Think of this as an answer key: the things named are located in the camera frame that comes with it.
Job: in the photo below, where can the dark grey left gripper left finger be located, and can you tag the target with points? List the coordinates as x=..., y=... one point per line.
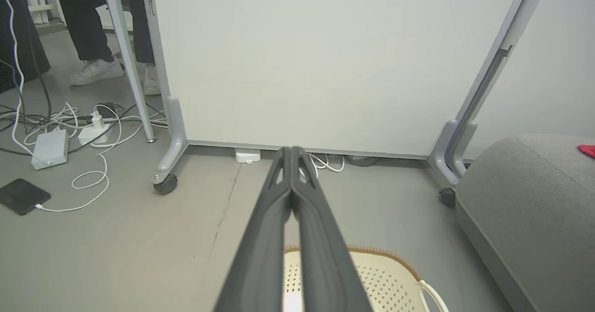
x=265, y=237

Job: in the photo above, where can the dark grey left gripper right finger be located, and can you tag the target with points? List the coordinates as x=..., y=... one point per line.
x=320, y=256

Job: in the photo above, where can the red printed garment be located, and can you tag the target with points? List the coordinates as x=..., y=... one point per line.
x=589, y=150

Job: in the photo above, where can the small white floor box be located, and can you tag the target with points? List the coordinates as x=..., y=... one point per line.
x=247, y=156

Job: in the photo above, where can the black partition caster wheel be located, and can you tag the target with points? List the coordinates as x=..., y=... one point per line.
x=166, y=184
x=448, y=197

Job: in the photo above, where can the white sneaker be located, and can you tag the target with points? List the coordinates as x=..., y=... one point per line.
x=151, y=80
x=95, y=71

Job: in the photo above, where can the white charger adapter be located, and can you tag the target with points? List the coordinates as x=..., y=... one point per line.
x=95, y=133

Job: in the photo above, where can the slanted grey table leg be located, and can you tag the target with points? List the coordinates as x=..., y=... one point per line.
x=130, y=61

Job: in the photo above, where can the white power adapter box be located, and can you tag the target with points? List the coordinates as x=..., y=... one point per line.
x=50, y=148

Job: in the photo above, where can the black smartphone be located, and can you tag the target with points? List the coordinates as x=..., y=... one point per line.
x=22, y=195

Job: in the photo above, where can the person legs black trousers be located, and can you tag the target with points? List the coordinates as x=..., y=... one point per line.
x=88, y=19

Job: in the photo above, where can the dark hanging cloth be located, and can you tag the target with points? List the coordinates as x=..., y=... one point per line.
x=21, y=47

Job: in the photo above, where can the white partition panel grey frame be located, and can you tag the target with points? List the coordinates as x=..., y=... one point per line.
x=325, y=61

